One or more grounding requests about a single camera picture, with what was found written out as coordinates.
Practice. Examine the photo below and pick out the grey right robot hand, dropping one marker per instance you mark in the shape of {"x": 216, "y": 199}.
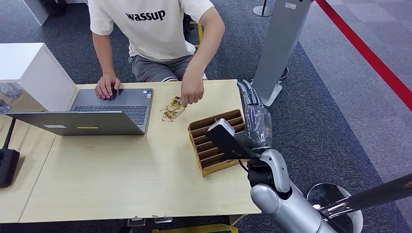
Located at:
{"x": 257, "y": 125}

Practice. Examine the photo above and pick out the person's right hand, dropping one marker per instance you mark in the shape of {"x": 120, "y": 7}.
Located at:
{"x": 107, "y": 86}

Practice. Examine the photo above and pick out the person's left hand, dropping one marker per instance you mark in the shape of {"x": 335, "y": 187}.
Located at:
{"x": 192, "y": 88}

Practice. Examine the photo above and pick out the person's right forearm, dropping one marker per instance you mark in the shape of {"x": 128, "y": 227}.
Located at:
{"x": 104, "y": 54}

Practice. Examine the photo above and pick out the person's left forearm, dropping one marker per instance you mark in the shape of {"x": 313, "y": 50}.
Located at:
{"x": 206, "y": 48}

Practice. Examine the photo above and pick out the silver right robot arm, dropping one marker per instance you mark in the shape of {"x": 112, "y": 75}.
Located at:
{"x": 283, "y": 199}

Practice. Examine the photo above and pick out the wooden slotted card box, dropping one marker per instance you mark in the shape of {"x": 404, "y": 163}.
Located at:
{"x": 209, "y": 151}

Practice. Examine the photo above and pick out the person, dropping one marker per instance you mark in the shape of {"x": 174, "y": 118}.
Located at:
{"x": 154, "y": 35}

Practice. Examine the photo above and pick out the grey laptop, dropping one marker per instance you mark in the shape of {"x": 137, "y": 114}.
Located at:
{"x": 96, "y": 123}

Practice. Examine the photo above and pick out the black yellow chair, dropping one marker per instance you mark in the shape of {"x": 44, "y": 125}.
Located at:
{"x": 199, "y": 32}

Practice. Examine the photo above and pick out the white cabinet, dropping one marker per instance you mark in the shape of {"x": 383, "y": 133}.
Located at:
{"x": 29, "y": 67}

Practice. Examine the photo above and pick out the grey kiosk stand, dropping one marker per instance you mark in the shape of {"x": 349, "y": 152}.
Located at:
{"x": 280, "y": 41}

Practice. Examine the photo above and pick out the clear glass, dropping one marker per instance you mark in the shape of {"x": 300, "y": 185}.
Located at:
{"x": 11, "y": 90}
{"x": 3, "y": 106}

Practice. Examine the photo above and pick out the white furniture block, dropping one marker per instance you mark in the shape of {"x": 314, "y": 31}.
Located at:
{"x": 35, "y": 11}

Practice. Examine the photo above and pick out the round stanchion base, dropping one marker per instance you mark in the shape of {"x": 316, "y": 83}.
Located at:
{"x": 262, "y": 11}

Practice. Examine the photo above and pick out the black device with pole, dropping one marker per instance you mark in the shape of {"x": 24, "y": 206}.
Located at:
{"x": 8, "y": 167}

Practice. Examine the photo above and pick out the red barrier band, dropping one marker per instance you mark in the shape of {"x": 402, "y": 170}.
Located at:
{"x": 363, "y": 49}

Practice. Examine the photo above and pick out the chrome stanchion with dome base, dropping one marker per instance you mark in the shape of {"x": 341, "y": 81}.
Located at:
{"x": 379, "y": 193}

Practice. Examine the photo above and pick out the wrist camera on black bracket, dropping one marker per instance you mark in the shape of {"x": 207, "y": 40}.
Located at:
{"x": 223, "y": 132}

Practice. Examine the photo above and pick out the yellow frame under table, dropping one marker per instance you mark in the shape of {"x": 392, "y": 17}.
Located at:
{"x": 199, "y": 229}

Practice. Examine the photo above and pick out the clear plastic bracket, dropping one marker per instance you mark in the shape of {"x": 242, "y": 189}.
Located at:
{"x": 136, "y": 222}
{"x": 162, "y": 220}

